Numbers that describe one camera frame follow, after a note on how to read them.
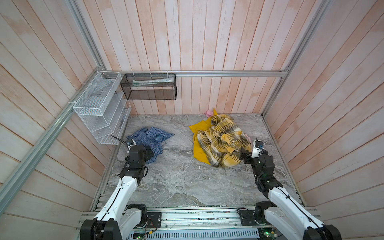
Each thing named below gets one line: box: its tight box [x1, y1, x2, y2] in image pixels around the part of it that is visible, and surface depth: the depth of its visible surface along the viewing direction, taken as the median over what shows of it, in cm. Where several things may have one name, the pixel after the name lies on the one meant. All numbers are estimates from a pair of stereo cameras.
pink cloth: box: [202, 109, 214, 117], surface depth 124 cm
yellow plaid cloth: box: [197, 114, 252, 168], surface depth 95 cm
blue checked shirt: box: [126, 126, 175, 164], surface depth 97 cm
